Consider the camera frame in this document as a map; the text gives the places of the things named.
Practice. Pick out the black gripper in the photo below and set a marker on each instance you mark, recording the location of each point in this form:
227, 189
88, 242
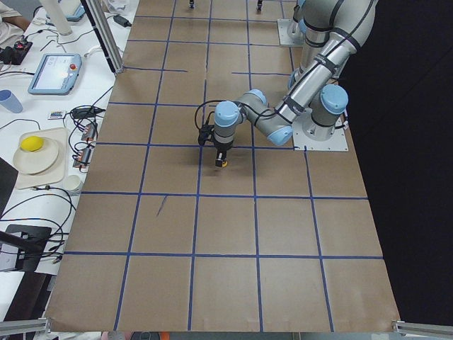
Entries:
222, 147

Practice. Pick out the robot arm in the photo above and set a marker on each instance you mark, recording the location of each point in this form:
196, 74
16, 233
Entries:
333, 31

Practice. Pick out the white paper cup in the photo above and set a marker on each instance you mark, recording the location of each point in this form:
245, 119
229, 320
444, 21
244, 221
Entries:
73, 184

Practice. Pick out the black power adapter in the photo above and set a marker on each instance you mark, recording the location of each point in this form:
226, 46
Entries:
122, 21

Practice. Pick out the beige tray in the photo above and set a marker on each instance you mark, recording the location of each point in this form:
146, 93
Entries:
57, 171

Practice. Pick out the blue teach pendant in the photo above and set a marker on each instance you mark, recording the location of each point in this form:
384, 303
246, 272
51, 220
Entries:
56, 74

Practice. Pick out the beige plate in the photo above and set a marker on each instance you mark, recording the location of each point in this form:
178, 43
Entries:
36, 162

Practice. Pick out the yellow lemon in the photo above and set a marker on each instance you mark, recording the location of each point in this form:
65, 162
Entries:
32, 143

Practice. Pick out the black device on bench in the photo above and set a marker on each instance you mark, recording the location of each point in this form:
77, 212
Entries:
22, 247

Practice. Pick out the blue plastic cup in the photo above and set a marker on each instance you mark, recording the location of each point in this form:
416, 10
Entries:
10, 102

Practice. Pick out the white cylinder tube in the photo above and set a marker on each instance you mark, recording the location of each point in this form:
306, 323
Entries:
57, 16

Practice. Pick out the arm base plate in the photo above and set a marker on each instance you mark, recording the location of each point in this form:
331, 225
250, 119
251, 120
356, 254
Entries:
290, 34
309, 136

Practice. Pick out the aluminium frame post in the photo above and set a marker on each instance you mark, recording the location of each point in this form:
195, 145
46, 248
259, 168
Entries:
104, 34

